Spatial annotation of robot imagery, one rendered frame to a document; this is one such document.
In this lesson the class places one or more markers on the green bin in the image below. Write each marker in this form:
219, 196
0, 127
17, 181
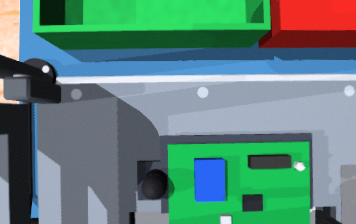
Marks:
131, 24

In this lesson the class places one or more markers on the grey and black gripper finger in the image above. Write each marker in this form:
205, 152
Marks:
330, 221

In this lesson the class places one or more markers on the red bin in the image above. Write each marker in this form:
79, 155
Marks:
329, 24

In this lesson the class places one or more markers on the green circuit board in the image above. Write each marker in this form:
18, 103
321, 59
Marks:
239, 183

